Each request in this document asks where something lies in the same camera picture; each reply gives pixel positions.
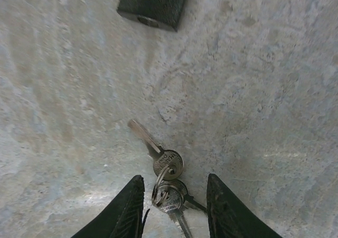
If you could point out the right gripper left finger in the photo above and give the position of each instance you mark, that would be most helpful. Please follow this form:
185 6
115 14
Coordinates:
124 211

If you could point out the black padlock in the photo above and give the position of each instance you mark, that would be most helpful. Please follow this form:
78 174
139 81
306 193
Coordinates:
153 0

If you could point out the silver key bunch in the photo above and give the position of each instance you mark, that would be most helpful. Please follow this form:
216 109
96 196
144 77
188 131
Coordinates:
169 164

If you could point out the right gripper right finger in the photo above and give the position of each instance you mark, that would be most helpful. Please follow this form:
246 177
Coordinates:
227 214

